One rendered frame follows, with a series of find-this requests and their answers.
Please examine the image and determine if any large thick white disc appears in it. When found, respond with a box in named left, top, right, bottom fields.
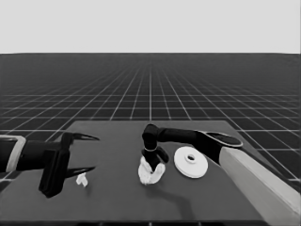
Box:
left=173, top=146, right=209, bottom=180

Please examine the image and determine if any small white T-shaped piece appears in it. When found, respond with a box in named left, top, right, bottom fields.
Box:
left=74, top=173, right=88, bottom=188

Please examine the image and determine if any white round carrier with hole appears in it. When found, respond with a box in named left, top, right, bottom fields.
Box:
left=137, top=155, right=166, bottom=186

